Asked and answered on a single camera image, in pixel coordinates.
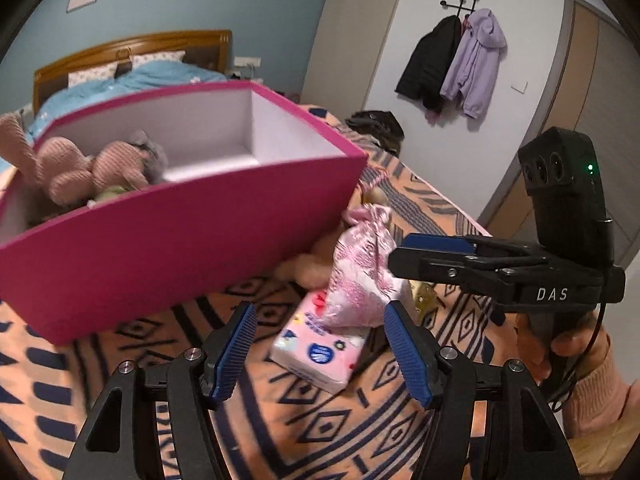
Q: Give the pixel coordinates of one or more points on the pink cardboard box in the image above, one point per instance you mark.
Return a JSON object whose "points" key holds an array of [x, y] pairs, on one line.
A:
{"points": [[175, 240]]}

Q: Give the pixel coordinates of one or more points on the purple hooded jacket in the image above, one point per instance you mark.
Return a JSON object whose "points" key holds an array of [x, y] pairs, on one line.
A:
{"points": [[475, 60]]}

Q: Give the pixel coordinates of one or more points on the bedside clutter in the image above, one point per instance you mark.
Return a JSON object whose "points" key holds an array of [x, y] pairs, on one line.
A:
{"points": [[250, 76]]}

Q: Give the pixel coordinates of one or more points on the white light switch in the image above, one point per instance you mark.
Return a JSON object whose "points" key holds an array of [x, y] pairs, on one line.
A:
{"points": [[520, 87]]}

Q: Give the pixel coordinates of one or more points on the wooden door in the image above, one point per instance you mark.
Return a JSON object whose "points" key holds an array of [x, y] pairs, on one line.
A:
{"points": [[600, 85]]}

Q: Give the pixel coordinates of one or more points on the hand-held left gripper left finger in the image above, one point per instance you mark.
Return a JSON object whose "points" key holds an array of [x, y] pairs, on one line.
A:
{"points": [[235, 355]]}

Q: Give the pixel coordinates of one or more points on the white dotted pillow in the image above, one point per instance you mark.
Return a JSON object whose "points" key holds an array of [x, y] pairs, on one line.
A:
{"points": [[90, 76], [157, 59]]}

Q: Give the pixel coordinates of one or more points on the orange patterned blanket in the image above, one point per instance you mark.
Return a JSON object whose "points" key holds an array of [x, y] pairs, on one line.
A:
{"points": [[325, 435]]}

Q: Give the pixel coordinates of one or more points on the black jacket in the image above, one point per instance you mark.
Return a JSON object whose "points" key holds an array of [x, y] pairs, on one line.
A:
{"points": [[425, 70]]}

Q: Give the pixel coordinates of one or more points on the white wall socket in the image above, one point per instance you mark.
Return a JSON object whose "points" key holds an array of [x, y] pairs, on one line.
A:
{"points": [[247, 61]]}

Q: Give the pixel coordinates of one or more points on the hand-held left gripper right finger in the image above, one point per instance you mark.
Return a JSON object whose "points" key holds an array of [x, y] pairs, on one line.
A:
{"points": [[407, 360]]}

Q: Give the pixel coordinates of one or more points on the green plush toy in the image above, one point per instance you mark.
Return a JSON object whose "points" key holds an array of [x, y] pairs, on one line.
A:
{"points": [[112, 192]]}

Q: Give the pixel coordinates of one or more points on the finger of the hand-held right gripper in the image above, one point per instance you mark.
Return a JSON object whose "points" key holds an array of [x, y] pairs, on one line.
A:
{"points": [[435, 242], [430, 267]]}

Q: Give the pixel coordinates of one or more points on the grey plush toy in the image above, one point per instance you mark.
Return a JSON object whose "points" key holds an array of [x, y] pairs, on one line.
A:
{"points": [[150, 152]]}

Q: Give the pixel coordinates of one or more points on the beige wardrobe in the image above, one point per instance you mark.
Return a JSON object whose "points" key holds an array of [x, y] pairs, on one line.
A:
{"points": [[360, 25]]}

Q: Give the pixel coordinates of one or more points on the person's right hand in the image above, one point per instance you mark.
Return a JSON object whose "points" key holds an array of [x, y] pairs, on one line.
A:
{"points": [[570, 345]]}

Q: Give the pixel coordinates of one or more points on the black wall coat rack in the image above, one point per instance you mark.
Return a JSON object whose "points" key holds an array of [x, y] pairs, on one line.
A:
{"points": [[460, 5]]}

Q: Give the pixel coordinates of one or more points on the pink plush rabbit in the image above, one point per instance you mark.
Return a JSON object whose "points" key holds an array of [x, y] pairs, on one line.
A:
{"points": [[65, 165]]}

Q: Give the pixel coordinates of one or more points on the wooden bed headboard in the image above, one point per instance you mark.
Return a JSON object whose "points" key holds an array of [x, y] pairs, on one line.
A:
{"points": [[150, 42]]}

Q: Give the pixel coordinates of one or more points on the beige quilted garment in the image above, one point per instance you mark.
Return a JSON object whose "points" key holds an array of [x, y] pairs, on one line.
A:
{"points": [[610, 455]]}

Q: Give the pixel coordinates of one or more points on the dark bag on floor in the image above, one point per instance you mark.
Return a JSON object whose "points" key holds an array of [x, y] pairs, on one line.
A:
{"points": [[375, 127]]}

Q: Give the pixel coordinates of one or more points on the pink floral tissue pack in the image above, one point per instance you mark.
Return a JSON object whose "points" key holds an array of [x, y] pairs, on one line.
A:
{"points": [[310, 350]]}

